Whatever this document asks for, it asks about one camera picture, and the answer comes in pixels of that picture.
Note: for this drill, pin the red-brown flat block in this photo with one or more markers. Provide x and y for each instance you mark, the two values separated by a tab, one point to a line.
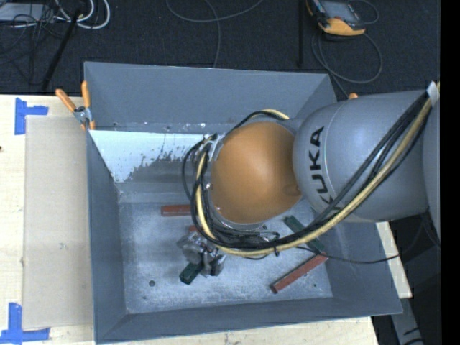
298	271
174	210

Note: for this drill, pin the grey metal bin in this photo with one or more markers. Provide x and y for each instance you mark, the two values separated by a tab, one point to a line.
161	293

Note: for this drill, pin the dark green flat block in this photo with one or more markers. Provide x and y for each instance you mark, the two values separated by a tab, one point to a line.
295	224
188	274

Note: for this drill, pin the brown cardboard board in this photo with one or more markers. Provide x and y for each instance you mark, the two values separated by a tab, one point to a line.
54	210

